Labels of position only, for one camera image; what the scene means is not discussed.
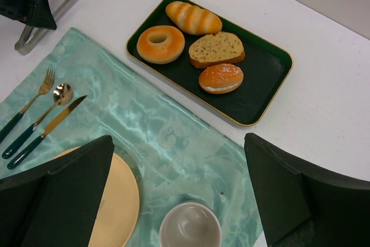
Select gold spoon green handle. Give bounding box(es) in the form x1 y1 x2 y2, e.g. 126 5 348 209
2 83 73 159

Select cream filled sesame bun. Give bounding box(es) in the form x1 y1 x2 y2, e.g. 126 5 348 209
198 64 244 94

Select teal patterned placemat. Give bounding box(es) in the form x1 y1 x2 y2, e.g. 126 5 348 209
1 29 262 246

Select orange bagel ring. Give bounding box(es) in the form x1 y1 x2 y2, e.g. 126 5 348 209
136 25 186 65

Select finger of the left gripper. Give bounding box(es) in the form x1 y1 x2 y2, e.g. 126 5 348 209
27 0 57 30

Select beige round plate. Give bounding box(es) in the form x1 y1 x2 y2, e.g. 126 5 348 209
51 146 140 247

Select stainless steel tongs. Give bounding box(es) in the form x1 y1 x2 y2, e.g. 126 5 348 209
14 0 78 56

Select gold knife green handle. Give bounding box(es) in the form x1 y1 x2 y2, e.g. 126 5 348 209
2 95 87 169

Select gold fork green handle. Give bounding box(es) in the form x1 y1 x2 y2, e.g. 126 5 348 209
0 68 55 143

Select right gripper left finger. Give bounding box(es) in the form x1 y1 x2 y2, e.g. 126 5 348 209
1 135 114 246

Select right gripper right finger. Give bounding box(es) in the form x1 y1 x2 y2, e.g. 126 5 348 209
244 133 369 246

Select brown bread slice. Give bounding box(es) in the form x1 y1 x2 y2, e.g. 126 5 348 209
188 31 245 69

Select purple ceramic mug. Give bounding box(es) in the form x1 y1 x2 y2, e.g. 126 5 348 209
158 201 222 247

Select dark green serving tray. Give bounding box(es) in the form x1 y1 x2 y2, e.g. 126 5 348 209
126 0 294 126

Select striped long bread roll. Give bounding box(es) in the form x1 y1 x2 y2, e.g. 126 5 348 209
165 1 223 35

